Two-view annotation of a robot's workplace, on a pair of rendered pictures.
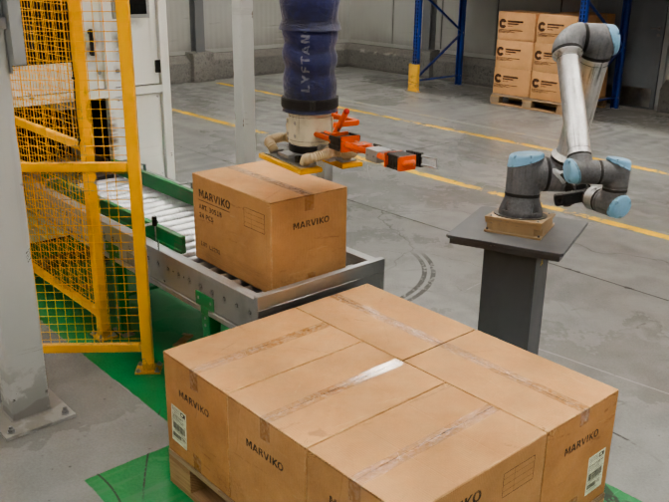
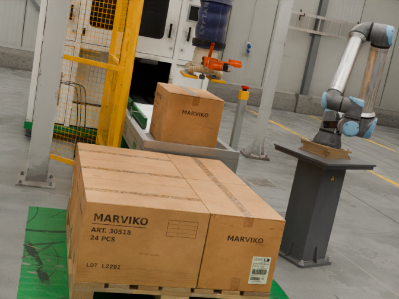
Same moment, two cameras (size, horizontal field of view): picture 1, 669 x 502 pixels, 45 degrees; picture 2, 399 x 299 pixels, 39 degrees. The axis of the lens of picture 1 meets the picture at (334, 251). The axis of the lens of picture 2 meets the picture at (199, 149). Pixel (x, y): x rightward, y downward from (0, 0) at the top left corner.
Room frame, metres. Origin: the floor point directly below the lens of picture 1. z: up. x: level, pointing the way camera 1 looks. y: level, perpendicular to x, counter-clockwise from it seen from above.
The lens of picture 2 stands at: (-0.31, -1.65, 1.36)
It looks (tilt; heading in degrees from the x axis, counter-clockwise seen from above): 11 degrees down; 25
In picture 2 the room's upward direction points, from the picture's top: 11 degrees clockwise
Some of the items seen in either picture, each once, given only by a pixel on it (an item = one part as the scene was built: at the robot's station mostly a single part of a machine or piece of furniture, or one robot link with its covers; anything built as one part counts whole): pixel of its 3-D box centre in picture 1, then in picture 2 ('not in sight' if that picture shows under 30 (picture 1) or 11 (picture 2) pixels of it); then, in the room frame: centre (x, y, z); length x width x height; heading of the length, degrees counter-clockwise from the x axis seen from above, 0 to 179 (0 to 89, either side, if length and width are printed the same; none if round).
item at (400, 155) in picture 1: (399, 160); (215, 65); (2.71, -0.22, 1.21); 0.08 x 0.07 x 0.05; 33
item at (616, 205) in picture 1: (611, 203); (348, 127); (2.91, -1.02, 1.01); 0.12 x 0.09 x 0.10; 25
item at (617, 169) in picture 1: (613, 173); (352, 108); (2.90, -1.02, 1.13); 0.12 x 0.09 x 0.12; 94
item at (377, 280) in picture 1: (323, 305); (189, 164); (3.16, 0.05, 0.48); 0.70 x 0.03 x 0.15; 132
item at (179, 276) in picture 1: (120, 244); (125, 123); (3.82, 1.07, 0.50); 2.31 x 0.05 x 0.19; 42
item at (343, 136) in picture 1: (344, 141); (209, 61); (3.01, -0.03, 1.21); 0.10 x 0.08 x 0.06; 123
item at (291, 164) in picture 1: (289, 158); (189, 72); (3.17, 0.18, 1.10); 0.34 x 0.10 x 0.05; 33
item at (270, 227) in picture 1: (268, 223); (184, 116); (3.43, 0.29, 0.75); 0.60 x 0.40 x 0.40; 40
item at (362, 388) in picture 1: (379, 420); (161, 209); (2.47, -0.17, 0.34); 1.20 x 1.00 x 0.40; 42
